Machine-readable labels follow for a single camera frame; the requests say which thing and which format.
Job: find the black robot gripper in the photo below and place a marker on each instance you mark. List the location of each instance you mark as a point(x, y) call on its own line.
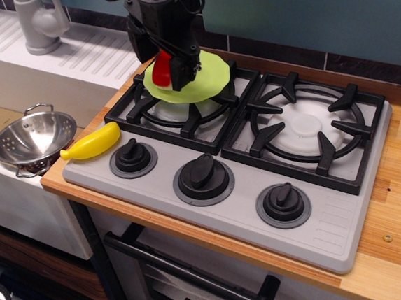
point(164, 25)

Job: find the red and white toy food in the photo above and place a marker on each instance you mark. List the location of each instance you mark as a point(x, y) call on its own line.
point(161, 75)

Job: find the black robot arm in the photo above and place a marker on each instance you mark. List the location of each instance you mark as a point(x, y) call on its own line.
point(162, 29)

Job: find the green plastic plate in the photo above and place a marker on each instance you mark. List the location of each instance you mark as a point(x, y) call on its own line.
point(209, 81)

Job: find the white toy sink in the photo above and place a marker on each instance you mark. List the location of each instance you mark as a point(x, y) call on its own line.
point(78, 79)

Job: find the left black burner grate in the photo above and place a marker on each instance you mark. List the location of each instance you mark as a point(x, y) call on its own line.
point(201, 126)

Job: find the black burner grate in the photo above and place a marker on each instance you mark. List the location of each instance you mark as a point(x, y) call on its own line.
point(201, 126)
point(321, 134)

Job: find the yellow toy banana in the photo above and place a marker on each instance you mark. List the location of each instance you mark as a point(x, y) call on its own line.
point(93, 144)

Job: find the left black stove knob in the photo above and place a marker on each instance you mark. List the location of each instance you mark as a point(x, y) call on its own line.
point(133, 160)

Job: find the black stove knob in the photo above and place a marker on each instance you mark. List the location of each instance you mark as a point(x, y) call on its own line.
point(283, 206)
point(204, 181)
point(133, 160)

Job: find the grey toy faucet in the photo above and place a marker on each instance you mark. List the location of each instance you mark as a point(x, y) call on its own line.
point(41, 27)

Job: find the middle black stove knob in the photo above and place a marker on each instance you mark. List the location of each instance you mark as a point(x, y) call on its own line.
point(204, 181)

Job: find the steel colander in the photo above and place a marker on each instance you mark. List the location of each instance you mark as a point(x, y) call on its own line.
point(33, 143)

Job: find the right black burner grate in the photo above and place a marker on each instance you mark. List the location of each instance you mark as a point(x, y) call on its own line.
point(321, 134)

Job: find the right black stove knob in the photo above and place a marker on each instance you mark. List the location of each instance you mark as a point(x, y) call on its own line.
point(283, 206)

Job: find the teal cabinet box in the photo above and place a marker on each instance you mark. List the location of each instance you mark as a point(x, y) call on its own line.
point(365, 29)

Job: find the grey toy stove top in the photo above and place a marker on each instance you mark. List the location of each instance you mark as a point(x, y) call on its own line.
point(328, 239)

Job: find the black oven door handle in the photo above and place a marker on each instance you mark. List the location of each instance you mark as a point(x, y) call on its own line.
point(146, 256)

